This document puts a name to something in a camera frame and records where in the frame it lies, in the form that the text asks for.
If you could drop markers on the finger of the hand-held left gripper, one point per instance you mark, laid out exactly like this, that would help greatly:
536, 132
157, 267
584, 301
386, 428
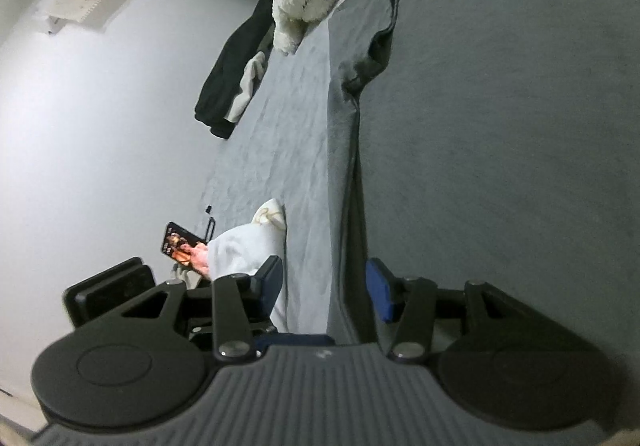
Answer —
300, 340

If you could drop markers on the smartphone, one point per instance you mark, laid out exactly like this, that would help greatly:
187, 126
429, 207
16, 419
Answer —
177, 241

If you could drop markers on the white garment with orange print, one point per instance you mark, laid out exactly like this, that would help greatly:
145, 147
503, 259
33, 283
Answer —
240, 246

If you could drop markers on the cream white sock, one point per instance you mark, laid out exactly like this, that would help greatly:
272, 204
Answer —
247, 86

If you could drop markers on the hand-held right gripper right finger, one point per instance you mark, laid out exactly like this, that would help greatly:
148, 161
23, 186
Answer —
377, 291

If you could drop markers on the crumpled black garment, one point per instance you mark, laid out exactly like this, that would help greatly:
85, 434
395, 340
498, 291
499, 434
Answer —
225, 71

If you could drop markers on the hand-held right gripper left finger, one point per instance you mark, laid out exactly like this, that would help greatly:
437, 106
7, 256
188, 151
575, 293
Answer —
272, 278

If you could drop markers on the grey t-shirt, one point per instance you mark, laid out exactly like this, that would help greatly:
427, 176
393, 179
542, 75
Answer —
500, 126

